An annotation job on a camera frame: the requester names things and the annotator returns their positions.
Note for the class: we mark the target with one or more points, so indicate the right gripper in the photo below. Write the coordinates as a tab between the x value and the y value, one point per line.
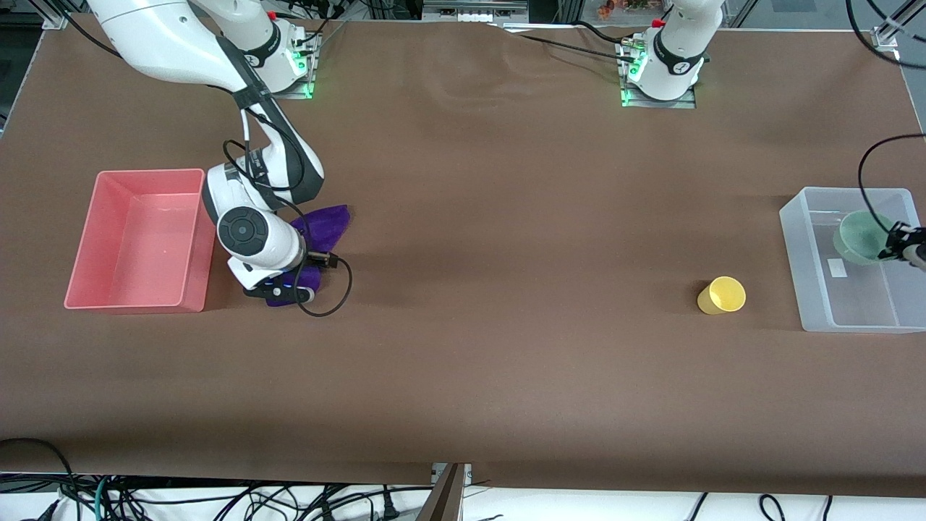
311	263

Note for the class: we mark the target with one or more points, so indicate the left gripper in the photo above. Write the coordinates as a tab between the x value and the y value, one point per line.
899	238

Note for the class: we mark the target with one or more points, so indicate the purple cloth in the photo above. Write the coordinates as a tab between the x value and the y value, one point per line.
329	224

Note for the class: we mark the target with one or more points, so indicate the green bowl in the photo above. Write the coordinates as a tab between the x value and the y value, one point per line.
857	239

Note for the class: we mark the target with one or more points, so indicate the yellow plastic cup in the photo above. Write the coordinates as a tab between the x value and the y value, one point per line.
723	295

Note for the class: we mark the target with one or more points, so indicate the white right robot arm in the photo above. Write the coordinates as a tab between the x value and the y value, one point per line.
166	43

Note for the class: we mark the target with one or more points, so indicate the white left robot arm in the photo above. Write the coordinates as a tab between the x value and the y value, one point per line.
676	51

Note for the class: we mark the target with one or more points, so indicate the white sticker label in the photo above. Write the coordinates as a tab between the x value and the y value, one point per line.
837	268

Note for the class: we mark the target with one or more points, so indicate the clear plastic bin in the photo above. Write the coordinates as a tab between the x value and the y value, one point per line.
854	307

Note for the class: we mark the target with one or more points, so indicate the brown table cover sheet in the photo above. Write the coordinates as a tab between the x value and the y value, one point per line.
463	362

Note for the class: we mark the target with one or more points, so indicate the pink plastic bin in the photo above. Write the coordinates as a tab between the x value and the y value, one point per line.
137	239

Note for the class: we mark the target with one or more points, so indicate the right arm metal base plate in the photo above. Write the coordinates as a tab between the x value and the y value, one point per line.
289	92

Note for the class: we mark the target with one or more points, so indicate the aluminium corner bracket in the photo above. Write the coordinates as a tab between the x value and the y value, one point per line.
54	20
884	40

